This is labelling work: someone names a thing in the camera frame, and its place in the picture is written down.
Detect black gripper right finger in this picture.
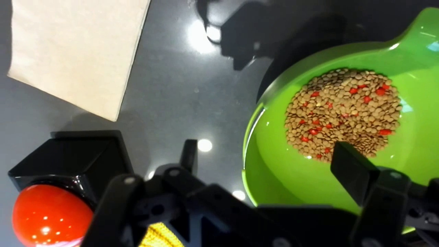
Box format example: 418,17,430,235
330,142,408,247

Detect beige paper napkin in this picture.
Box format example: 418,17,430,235
8,0,150,123

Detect red ball toy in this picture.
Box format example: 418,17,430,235
10,184,93,247

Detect black cube block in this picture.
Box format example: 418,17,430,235
8,131,133,208

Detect green bowl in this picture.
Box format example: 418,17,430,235
242,7,439,213

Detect lentils in bowl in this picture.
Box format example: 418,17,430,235
283,69,401,162

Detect yellow cloth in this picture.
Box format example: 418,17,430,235
139,223,183,247

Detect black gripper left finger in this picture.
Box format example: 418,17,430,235
80,175,142,247

